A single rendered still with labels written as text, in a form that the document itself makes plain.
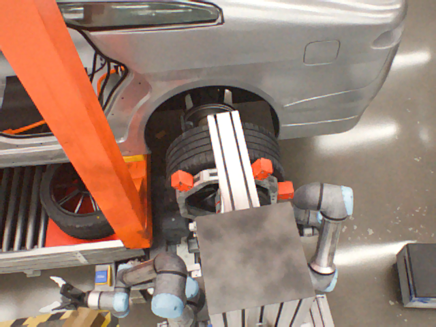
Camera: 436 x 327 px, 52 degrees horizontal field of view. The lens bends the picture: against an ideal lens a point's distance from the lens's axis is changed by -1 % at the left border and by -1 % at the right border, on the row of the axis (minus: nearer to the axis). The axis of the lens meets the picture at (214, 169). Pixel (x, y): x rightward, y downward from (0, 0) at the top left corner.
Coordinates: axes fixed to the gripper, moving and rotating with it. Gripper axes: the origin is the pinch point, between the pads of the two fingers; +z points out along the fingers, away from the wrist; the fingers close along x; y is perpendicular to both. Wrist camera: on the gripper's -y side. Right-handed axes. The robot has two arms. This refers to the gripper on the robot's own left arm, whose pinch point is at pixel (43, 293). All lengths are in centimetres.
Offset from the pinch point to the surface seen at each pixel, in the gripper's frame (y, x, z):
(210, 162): -1, 74, -62
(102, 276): 71, 41, 3
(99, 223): 65, 74, 11
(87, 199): 83, 103, 33
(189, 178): 6, 68, -52
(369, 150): 100, 177, -174
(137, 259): 63, 50, -19
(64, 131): -57, 40, -14
